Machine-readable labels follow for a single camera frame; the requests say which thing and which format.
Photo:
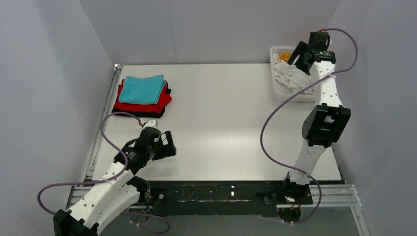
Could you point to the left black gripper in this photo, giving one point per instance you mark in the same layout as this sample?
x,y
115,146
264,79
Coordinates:
x,y
159,147

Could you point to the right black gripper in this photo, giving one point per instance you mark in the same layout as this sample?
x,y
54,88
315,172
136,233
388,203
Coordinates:
x,y
306,56

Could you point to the white t shirt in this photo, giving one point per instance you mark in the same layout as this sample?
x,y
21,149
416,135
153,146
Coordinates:
x,y
288,75

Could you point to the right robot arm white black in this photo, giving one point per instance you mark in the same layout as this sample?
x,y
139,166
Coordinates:
x,y
326,122

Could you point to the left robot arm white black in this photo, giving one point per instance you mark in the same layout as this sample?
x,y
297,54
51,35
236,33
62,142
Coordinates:
x,y
119,187

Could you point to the orange t shirt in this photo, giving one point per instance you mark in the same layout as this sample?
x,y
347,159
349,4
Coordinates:
x,y
285,56

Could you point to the folded black t shirt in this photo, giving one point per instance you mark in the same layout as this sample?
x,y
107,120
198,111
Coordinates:
x,y
140,114

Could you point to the white plastic basket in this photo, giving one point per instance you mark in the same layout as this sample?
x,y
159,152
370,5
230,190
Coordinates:
x,y
281,92

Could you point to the folded red t shirt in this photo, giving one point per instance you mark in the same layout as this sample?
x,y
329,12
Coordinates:
x,y
164,99

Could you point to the folded cyan t shirt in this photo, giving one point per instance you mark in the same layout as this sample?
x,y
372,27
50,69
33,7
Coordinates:
x,y
142,90

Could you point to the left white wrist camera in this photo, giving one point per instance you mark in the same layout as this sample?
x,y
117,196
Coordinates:
x,y
150,123

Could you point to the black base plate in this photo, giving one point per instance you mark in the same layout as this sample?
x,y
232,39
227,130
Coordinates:
x,y
174,198

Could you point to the aluminium frame rail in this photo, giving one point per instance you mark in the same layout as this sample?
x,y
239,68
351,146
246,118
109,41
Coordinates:
x,y
90,166

